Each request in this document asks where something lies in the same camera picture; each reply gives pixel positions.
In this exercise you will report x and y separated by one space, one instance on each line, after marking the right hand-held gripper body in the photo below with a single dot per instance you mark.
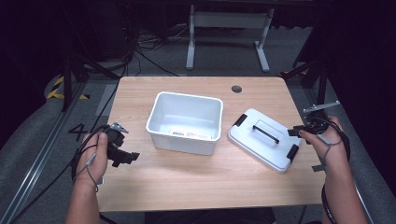
316 122

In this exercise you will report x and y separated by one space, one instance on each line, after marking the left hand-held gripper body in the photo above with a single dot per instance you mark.
114 137

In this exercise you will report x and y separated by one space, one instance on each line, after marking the white plastic storage box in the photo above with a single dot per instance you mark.
186 124

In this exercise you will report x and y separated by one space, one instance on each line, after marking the person's left hand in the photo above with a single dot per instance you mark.
93 161

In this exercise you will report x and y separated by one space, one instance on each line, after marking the person's right hand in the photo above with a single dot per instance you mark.
333 149

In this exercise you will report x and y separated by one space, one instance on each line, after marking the grey tape strip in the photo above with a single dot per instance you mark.
318 168

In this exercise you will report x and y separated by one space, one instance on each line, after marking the black tripod stand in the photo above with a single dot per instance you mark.
72 71
314 73

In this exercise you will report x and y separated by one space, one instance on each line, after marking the round grey table grommet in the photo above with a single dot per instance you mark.
236 89

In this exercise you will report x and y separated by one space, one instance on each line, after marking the yellow and black floor tape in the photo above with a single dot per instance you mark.
55 93

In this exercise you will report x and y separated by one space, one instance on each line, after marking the person's dark clothing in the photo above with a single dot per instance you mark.
208 216

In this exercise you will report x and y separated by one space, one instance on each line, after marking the grey metal floor rail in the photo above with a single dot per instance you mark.
37 168

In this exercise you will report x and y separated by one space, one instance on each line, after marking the grey metal desk frame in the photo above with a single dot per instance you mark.
230 19

